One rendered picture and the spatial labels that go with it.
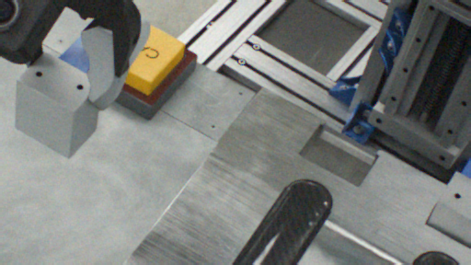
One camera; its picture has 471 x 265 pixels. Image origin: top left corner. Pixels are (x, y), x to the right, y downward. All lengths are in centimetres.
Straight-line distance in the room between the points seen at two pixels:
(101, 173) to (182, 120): 10
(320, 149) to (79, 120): 22
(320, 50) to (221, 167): 109
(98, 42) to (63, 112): 7
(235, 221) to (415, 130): 85
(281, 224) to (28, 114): 20
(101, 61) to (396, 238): 26
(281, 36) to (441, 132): 41
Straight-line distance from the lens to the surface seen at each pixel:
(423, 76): 161
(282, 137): 89
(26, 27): 67
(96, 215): 93
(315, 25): 199
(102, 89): 79
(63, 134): 82
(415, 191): 89
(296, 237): 85
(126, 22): 73
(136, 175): 96
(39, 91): 81
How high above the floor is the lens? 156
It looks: 49 degrees down
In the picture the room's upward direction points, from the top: 11 degrees clockwise
